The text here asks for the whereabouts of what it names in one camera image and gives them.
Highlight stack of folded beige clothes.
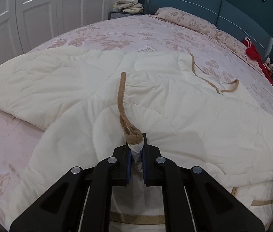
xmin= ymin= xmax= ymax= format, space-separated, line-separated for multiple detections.
xmin=113 ymin=0 xmax=144 ymax=14

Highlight plush toys on nightstand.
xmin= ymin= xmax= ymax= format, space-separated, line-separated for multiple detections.
xmin=264 ymin=57 xmax=273 ymax=75

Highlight red garment on bed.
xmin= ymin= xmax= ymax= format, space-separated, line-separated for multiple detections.
xmin=242 ymin=37 xmax=273 ymax=85

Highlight pink floral pillow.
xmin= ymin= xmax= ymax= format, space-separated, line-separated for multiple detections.
xmin=154 ymin=7 xmax=246 ymax=52

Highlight dark bedside table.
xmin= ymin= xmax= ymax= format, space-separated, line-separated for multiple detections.
xmin=108 ymin=11 xmax=143 ymax=20

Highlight white wardrobe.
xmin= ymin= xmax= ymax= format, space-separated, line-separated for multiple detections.
xmin=0 ymin=0 xmax=117 ymax=64

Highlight blue upholstered headboard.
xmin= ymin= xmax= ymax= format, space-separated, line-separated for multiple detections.
xmin=145 ymin=0 xmax=273 ymax=60

